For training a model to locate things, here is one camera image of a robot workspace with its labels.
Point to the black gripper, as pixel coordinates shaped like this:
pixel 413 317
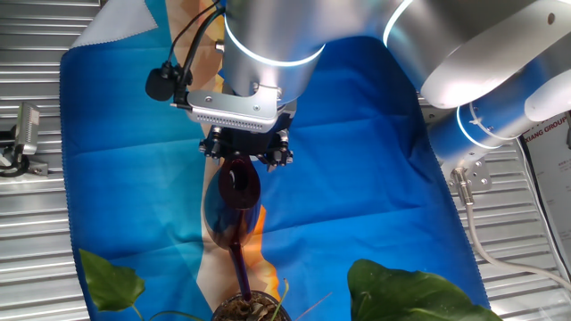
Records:
pixel 247 142

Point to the dark red translucent watering can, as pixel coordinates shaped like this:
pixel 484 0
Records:
pixel 238 189

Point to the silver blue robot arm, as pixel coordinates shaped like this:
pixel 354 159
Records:
pixel 303 35

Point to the thin green plant stem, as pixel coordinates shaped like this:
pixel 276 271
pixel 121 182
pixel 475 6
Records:
pixel 283 292

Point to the round plant pot with soil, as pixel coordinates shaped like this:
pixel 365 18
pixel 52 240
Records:
pixel 241 310

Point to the black foam microphone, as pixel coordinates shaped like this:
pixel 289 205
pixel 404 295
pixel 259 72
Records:
pixel 159 84

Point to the blue landscape print cloth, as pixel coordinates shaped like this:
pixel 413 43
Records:
pixel 134 178

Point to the small green leaf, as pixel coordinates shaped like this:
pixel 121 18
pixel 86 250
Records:
pixel 111 285

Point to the large dark green leaf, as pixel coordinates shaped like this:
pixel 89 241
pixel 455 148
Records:
pixel 401 294

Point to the white printed sign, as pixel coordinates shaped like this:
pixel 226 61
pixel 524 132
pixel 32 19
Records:
pixel 553 178

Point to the silver camera on stand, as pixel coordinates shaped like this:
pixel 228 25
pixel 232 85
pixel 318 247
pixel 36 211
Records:
pixel 27 129

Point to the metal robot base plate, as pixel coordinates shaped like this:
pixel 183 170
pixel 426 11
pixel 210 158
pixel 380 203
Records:
pixel 482 178

